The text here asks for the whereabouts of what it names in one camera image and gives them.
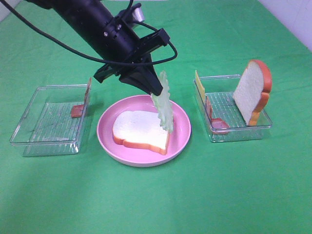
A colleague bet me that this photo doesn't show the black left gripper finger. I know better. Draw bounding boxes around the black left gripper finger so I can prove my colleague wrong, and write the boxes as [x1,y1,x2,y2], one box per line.
[119,65,163,96]

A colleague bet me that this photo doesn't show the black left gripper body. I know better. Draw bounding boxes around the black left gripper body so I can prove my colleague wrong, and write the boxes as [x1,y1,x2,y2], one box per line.
[94,17,170,82]

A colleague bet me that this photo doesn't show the green toy lettuce leaf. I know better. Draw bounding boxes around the green toy lettuce leaf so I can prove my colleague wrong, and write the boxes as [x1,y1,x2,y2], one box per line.
[151,71,174,133]

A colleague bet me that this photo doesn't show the toy bread slice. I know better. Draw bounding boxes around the toy bread slice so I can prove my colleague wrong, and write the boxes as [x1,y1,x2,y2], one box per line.
[233,59,273,126]
[112,110,170,155]

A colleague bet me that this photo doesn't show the yellow toy cheese slice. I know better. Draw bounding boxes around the yellow toy cheese slice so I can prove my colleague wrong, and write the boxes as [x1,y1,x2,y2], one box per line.
[195,70,206,104]

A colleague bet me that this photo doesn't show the toy bacon strip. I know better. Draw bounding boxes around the toy bacon strip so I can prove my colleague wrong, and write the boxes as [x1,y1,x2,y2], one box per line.
[205,96,229,135]
[71,78,92,118]

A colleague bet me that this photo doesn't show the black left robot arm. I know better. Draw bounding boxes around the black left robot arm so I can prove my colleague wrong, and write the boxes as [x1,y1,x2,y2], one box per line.
[33,0,170,96]

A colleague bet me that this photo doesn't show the pink round plate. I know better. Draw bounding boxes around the pink round plate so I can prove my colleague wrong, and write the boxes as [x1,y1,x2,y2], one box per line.
[97,95,192,167]

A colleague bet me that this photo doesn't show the clear right plastic container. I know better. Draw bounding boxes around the clear right plastic container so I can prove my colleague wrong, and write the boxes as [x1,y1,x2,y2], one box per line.
[194,75,273,143]

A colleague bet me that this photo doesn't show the clear plastic container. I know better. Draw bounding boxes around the clear plastic container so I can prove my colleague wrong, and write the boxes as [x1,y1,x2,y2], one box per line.
[10,84,91,157]
[194,75,273,143]

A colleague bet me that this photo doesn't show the clear left plastic container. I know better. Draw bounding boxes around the clear left plastic container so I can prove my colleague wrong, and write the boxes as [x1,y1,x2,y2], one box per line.
[10,84,91,157]

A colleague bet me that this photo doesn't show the green tablecloth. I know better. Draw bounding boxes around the green tablecloth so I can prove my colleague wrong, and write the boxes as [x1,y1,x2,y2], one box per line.
[0,0,312,234]

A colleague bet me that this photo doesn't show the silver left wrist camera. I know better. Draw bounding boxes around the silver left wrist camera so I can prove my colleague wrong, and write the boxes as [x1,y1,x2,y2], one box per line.
[126,3,145,23]

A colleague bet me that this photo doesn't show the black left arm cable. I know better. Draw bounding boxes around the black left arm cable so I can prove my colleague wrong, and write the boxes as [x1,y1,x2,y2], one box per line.
[0,0,178,66]

